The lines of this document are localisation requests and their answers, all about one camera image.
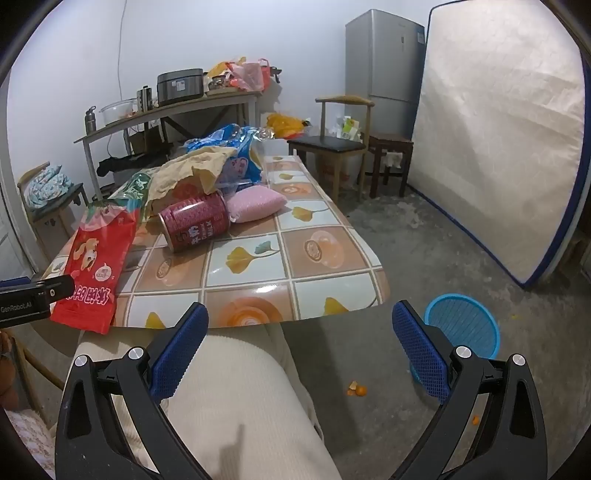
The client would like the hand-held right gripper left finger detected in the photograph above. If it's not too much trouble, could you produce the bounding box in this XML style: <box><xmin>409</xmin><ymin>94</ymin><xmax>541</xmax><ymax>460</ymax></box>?
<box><xmin>54</xmin><ymin>302</ymin><xmax>218</xmax><ymax>480</ymax></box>

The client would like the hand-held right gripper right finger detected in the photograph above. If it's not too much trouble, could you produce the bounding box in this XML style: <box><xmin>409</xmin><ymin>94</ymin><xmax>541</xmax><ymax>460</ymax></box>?
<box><xmin>392</xmin><ymin>300</ymin><xmax>548</xmax><ymax>480</ymax></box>

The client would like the blue plastic basket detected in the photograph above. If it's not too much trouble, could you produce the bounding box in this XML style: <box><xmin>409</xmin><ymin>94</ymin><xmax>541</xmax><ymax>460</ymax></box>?
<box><xmin>410</xmin><ymin>293</ymin><xmax>502</xmax><ymax>384</ymax></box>

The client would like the red snack packet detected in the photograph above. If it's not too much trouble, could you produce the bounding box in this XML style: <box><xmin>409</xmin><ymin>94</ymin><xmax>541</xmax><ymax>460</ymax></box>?
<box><xmin>50</xmin><ymin>203</ymin><xmax>138</xmax><ymax>335</ymax></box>

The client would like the pink bubble wrap pouch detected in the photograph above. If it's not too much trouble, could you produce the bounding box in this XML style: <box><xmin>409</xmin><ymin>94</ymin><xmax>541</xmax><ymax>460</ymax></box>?
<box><xmin>226</xmin><ymin>186</ymin><xmax>287</xmax><ymax>224</ymax></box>

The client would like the blue plastic bag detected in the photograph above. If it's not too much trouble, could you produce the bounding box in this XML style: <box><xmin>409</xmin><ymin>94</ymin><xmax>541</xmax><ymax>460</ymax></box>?
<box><xmin>184</xmin><ymin>124</ymin><xmax>273</xmax><ymax>190</ymax></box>

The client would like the floral cloth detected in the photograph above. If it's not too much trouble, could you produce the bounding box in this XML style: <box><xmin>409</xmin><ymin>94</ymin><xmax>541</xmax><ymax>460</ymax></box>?
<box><xmin>24</xmin><ymin>165</ymin><xmax>70</xmax><ymax>208</ymax></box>

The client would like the red metal can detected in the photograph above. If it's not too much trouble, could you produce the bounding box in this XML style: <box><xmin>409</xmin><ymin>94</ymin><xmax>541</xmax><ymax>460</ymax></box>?
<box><xmin>158</xmin><ymin>191</ymin><xmax>230</xmax><ymax>253</ymax></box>

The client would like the tile patterned tablecloth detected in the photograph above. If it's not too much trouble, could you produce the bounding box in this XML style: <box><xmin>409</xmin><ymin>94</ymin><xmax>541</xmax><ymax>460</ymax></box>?
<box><xmin>41</xmin><ymin>154</ymin><xmax>391</xmax><ymax>329</ymax></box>

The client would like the green snack packet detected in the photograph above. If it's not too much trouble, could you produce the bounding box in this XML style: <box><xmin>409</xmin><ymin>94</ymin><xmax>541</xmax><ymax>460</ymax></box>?
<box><xmin>107</xmin><ymin>168</ymin><xmax>160</xmax><ymax>222</ymax></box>

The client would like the black cloth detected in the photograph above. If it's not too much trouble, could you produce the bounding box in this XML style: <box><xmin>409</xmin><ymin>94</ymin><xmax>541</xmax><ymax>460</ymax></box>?
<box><xmin>97</xmin><ymin>154</ymin><xmax>171</xmax><ymax>176</ymax></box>

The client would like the yellow cloth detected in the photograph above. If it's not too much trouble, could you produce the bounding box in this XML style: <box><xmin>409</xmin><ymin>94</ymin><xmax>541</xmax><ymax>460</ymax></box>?
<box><xmin>147</xmin><ymin>148</ymin><xmax>238</xmax><ymax>206</ymax></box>

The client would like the white bucket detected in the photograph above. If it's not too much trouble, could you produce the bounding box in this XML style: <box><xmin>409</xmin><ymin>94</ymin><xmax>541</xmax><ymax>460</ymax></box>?
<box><xmin>318</xmin><ymin>150</ymin><xmax>365</xmax><ymax>185</ymax></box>

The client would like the clear plastic bowl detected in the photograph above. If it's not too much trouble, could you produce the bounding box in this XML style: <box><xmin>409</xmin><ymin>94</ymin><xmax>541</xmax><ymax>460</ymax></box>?
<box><xmin>100</xmin><ymin>99</ymin><xmax>137</xmax><ymax>127</ymax></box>

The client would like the dark wooden stool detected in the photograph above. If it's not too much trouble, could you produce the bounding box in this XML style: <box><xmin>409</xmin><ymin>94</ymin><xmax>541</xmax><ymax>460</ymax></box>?
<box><xmin>367</xmin><ymin>133</ymin><xmax>415</xmax><ymax>199</ymax></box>

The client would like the white mattress with blue edge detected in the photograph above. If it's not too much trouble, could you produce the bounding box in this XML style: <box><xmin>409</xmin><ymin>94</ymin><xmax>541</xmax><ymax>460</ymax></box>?
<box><xmin>409</xmin><ymin>2</ymin><xmax>586</xmax><ymax>288</ymax></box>

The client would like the wooden chair with black seat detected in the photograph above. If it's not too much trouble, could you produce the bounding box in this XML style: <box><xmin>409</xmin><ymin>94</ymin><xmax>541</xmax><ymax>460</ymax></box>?
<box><xmin>287</xmin><ymin>95</ymin><xmax>375</xmax><ymax>204</ymax></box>

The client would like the orange plastic bag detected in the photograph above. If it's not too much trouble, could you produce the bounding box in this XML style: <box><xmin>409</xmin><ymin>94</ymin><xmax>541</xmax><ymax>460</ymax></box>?
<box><xmin>267</xmin><ymin>113</ymin><xmax>310</xmax><ymax>139</ymax></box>

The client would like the grey rice cooker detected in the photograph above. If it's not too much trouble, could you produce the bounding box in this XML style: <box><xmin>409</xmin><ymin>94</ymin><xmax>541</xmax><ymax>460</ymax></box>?
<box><xmin>157</xmin><ymin>68</ymin><xmax>205</xmax><ymax>106</ymax></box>

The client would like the pink plastic bag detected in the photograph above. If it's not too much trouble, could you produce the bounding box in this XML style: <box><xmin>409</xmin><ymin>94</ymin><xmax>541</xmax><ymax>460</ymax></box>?
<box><xmin>226</xmin><ymin>58</ymin><xmax>271</xmax><ymax>92</ymax></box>

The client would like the grey refrigerator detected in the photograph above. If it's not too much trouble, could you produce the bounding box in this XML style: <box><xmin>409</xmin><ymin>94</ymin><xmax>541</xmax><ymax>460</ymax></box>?
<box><xmin>345</xmin><ymin>9</ymin><xmax>426</xmax><ymax>112</ymax></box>

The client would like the white wall cable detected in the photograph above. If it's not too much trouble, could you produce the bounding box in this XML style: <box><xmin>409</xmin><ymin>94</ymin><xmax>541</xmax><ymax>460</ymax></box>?
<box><xmin>116</xmin><ymin>0</ymin><xmax>127</xmax><ymax>100</ymax></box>

